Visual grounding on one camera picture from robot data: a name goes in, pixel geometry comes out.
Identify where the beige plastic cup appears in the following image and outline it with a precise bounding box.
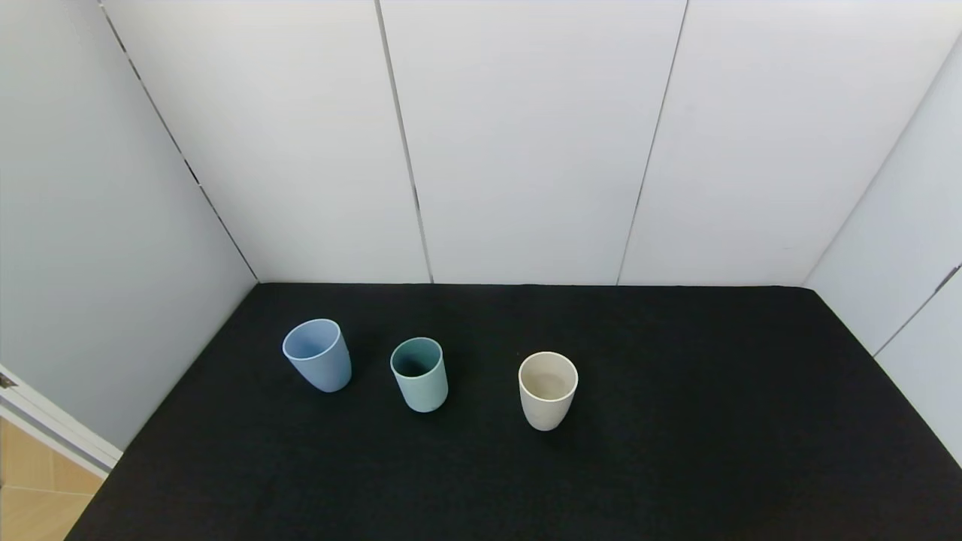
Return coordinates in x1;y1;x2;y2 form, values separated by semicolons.
518;351;579;432

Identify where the teal green plastic cup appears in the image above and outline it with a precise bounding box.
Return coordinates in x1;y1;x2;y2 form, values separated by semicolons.
389;337;449;413

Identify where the light blue plastic cup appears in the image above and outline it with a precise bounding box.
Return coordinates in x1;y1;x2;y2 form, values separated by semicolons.
282;318;352;393

